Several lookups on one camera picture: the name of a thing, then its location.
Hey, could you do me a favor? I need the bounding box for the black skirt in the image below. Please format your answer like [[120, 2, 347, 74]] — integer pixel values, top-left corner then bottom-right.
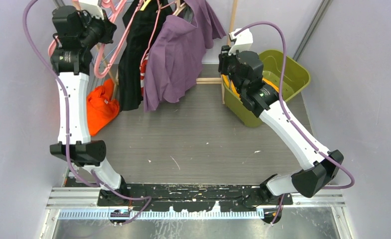
[[118, 0, 172, 111]]

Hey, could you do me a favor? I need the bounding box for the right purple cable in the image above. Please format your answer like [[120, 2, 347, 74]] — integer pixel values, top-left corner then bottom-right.
[[233, 21, 355, 228]]

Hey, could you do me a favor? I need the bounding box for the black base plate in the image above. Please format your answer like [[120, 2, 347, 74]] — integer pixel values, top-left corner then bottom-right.
[[97, 184, 279, 212]]

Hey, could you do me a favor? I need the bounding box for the pink empty hanger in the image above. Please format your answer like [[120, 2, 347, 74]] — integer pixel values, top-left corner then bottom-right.
[[47, 0, 117, 60]]

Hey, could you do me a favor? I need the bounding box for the green plastic basket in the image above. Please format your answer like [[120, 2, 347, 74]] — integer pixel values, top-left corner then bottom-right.
[[221, 49, 311, 128]]

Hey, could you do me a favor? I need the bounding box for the yellow skirt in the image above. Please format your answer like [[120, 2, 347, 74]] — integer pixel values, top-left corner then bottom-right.
[[221, 75, 279, 98]]

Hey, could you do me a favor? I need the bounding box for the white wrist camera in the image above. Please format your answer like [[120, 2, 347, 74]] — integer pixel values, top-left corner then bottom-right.
[[228, 28, 254, 56], [78, 0, 106, 20]]

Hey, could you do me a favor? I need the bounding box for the thin pink wire hanger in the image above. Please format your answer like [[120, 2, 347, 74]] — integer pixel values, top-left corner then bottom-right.
[[140, 0, 180, 65]]

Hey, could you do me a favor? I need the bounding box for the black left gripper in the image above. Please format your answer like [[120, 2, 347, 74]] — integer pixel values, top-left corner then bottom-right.
[[78, 8, 115, 50]]

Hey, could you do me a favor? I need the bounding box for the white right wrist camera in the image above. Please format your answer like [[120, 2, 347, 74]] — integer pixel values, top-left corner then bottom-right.
[[228, 28, 254, 56]]

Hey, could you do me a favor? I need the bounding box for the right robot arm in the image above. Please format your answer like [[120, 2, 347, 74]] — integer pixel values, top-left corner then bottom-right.
[[218, 45, 344, 205]]

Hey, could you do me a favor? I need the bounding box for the pink plastic hanger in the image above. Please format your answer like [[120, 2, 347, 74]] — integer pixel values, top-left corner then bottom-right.
[[91, 0, 140, 79]]

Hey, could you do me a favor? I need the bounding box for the orange cloth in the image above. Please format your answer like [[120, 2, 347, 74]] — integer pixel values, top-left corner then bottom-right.
[[86, 79, 119, 136]]

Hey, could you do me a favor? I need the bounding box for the cream yellow hanger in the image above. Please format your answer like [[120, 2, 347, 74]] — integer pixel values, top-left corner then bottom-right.
[[140, 0, 151, 11]]

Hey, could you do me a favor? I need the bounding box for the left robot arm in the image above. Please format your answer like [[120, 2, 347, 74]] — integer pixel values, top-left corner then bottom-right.
[[50, 1, 130, 206]]

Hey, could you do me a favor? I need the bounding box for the wooden clothes rack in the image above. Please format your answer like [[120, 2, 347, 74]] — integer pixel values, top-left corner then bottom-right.
[[71, 0, 240, 105]]

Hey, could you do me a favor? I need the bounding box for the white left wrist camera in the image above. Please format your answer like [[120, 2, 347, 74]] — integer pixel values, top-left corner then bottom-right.
[[78, 0, 106, 20]]

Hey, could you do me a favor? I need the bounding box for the red white patterned garment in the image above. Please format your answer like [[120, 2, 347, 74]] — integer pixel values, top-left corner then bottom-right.
[[139, 55, 148, 97]]

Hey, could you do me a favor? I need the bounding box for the purple skirt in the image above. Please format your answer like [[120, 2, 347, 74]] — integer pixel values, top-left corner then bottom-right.
[[143, 0, 226, 112]]

